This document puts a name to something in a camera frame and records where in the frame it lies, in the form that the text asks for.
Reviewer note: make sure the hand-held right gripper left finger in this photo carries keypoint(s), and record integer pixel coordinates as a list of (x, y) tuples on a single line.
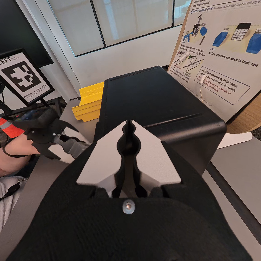
[(97, 163)]

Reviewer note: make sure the glass partition window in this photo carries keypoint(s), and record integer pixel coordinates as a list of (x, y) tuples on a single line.
[(122, 20)]

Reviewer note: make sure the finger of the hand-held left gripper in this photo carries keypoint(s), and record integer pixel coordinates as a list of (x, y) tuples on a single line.
[(77, 147), (61, 153)]

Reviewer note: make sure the yellow plastic bin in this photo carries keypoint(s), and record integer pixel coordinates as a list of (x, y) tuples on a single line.
[(89, 102)]

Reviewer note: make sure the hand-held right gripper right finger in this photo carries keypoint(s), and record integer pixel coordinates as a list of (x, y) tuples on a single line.
[(157, 163)]

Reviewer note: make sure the person's white shirt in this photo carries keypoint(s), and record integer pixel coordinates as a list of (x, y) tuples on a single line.
[(8, 193)]

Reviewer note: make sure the orange reflective object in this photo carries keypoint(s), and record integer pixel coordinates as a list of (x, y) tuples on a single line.
[(8, 128)]

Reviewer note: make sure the black metal stand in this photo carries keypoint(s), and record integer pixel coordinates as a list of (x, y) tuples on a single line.
[(51, 104)]

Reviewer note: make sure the framed tag sign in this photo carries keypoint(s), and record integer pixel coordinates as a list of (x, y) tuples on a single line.
[(22, 75)]

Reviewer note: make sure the person's left forearm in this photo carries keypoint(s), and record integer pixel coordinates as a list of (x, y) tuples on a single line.
[(12, 163)]

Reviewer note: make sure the black drawer cabinet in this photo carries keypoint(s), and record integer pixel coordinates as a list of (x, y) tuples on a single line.
[(153, 97)]

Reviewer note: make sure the black monitor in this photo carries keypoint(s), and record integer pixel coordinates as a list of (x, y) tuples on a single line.
[(20, 30)]

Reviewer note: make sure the wooden board with instruction poster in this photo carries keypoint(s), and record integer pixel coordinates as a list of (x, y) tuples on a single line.
[(224, 40)]

